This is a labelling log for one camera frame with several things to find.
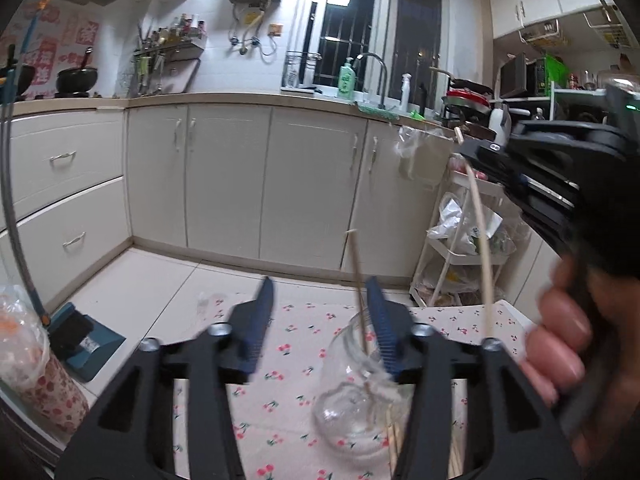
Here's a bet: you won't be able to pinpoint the wooden chopstick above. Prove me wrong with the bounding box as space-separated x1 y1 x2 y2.
346 229 376 428
454 127 495 347
386 419 405 480

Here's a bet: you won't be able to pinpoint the water heater hoses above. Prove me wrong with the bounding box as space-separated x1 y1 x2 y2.
227 2 279 64

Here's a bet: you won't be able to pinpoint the green plastic bag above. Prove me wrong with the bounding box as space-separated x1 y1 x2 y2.
544 52 569 89

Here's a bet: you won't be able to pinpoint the pink printed wall sheet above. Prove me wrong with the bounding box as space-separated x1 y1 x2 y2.
14 0 102 99

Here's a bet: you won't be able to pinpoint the clear hanging plastic bag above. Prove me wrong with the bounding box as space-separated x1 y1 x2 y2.
394 124 452 192

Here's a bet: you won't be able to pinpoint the person's right hand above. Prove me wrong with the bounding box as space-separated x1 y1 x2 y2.
517 255 640 471

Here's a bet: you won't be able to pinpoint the blue dustpan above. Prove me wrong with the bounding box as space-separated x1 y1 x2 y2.
47 301 127 382

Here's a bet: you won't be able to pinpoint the stacked pots and pans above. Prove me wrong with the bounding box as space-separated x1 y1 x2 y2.
439 77 494 127

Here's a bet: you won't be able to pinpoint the black wok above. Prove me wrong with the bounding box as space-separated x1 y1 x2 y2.
54 47 99 97

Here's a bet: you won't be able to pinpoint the clear glass jar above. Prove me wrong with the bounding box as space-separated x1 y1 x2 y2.
312 310 417 463

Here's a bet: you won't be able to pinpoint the red patterned cylinder container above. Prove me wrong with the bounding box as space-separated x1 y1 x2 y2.
0 350 92 442

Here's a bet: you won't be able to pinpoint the wall spice rack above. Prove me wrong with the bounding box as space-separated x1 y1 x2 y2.
132 12 207 99

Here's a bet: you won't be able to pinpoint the hanging cutting board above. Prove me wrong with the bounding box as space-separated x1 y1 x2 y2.
166 57 202 94

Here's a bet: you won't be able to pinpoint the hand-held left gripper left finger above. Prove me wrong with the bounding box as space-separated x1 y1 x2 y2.
55 276 276 480

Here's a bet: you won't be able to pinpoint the white hanging wire basket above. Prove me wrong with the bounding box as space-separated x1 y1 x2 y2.
518 18 569 49
582 4 629 47

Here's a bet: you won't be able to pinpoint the white plastic jug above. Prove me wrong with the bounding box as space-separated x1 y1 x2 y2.
487 102 511 144

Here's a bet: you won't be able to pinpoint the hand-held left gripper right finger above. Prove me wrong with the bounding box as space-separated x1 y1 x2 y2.
364 275 583 480

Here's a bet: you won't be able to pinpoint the green sink mat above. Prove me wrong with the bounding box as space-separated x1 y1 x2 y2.
355 102 402 121

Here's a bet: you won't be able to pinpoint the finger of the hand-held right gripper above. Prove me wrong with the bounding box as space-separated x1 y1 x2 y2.
520 184 577 257
457 136 577 202

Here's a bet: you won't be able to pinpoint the grey broom pole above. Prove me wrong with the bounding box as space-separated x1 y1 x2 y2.
0 75 51 328

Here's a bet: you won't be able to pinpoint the white spray bottle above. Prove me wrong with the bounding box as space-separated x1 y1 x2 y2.
399 73 414 114

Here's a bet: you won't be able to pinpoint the metal sink faucet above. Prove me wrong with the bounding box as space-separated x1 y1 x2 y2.
355 52 391 112

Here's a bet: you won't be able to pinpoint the white trolley cart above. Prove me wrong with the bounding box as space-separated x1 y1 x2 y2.
409 159 527 309

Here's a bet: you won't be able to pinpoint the black pot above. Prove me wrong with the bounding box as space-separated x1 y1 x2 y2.
0 44 37 102

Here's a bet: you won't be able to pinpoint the beige kitchen countertop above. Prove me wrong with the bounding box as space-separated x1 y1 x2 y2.
0 90 451 127

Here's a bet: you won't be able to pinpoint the white plastic bag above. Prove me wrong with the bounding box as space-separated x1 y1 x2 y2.
426 191 504 257

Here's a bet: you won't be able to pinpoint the green soap bottle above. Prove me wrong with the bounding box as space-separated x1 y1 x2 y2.
336 57 357 100

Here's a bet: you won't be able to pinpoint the barred kitchen window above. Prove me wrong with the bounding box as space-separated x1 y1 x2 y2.
306 0 452 107

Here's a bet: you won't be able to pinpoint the cherry print tablecloth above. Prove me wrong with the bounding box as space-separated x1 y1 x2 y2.
170 292 537 480

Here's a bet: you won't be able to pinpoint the black microwave oven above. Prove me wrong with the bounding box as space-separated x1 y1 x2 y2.
499 52 552 99

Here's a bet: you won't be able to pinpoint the white cabinet door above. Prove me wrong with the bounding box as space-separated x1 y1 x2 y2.
186 104 274 261
259 106 369 269
341 119 452 281
126 104 190 250

